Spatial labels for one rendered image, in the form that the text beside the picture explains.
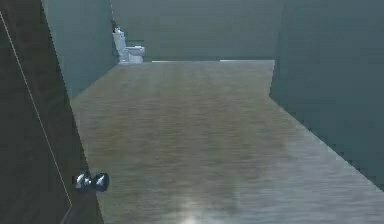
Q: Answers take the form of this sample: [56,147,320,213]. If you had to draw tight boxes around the shiny black door handle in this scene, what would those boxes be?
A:
[72,170,111,193]

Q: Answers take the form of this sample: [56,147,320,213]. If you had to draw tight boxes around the dark brown room door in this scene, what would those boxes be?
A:
[0,0,105,224]

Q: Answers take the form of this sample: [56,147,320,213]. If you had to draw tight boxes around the white toilet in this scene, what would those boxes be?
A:
[112,27,146,65]

